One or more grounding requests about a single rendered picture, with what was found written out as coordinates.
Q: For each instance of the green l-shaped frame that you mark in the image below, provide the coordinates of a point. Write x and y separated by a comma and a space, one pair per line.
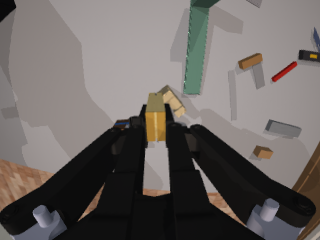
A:
197, 34

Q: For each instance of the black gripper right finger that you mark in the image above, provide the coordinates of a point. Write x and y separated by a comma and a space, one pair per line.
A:
266, 207

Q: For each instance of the black sliding bevel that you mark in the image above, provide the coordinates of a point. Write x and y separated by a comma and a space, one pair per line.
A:
310, 55

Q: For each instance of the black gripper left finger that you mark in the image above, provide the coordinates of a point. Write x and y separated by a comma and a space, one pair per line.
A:
59, 203

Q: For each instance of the red rectangular bar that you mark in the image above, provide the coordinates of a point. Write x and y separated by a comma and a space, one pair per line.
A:
284, 71

